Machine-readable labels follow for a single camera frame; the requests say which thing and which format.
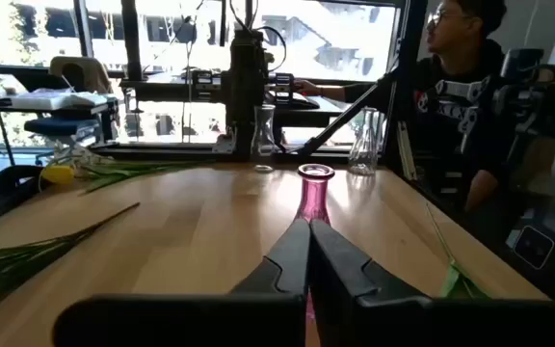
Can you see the dark grey desk with sticker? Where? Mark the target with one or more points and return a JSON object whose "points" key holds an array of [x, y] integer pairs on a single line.
{"points": [[171, 91]]}

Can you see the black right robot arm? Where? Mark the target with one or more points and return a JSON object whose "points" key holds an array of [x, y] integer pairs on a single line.
{"points": [[244, 130]]}

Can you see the purple artificial tulip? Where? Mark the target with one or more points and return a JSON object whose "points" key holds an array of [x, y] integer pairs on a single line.
{"points": [[456, 284]]}

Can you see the person's hand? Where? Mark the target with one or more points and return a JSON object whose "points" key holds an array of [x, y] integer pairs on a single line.
{"points": [[308, 88]]}

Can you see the clear ribbed glass vase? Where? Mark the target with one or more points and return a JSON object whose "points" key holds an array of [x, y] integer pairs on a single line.
{"points": [[364, 154]]}

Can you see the white cloth pile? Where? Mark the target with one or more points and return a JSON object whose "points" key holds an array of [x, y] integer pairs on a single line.
{"points": [[51, 100]]}

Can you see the pink ribbed glass vase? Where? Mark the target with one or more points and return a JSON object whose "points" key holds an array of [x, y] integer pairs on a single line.
{"points": [[313, 197]]}

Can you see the person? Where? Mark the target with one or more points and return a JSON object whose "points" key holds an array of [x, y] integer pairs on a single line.
{"points": [[480, 62]]}

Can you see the white blossom sprig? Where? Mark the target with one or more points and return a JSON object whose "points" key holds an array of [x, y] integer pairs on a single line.
{"points": [[17, 262]]}

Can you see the clear smooth glass vase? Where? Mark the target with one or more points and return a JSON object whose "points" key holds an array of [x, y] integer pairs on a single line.
{"points": [[263, 140]]}

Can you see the blue stool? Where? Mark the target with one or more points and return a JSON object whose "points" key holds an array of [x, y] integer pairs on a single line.
{"points": [[60, 127]]}

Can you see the black frame clamp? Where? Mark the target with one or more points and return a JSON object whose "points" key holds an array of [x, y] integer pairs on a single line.
{"points": [[12, 176]]}

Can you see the yellow artificial tulip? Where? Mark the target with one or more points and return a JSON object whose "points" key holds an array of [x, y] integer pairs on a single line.
{"points": [[58, 174]]}

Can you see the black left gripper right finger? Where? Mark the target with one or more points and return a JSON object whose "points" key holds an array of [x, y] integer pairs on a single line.
{"points": [[345, 279]]}

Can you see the person's glasses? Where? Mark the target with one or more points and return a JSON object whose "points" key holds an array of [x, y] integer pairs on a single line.
{"points": [[434, 18]]}

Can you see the black square device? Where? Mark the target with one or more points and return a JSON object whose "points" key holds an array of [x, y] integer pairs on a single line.
{"points": [[534, 247]]}

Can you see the black desk pole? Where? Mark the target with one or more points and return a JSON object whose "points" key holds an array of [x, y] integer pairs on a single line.
{"points": [[132, 38]]}

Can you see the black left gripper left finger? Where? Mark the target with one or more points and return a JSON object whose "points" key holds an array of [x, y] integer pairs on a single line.
{"points": [[277, 270]]}

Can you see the black mounted device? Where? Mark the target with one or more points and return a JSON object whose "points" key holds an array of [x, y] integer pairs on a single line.
{"points": [[523, 67]]}

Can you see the black side desk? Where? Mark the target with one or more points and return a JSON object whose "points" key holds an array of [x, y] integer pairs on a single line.
{"points": [[41, 112]]}

